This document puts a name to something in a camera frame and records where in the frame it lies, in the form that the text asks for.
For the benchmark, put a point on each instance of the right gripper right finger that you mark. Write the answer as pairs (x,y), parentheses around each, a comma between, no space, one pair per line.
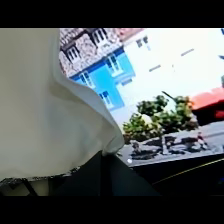
(123,181)

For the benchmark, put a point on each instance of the white garment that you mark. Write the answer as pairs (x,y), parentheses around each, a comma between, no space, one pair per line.
(36,110)

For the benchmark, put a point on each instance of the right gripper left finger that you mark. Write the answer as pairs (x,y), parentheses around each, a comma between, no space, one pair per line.
(85,180)

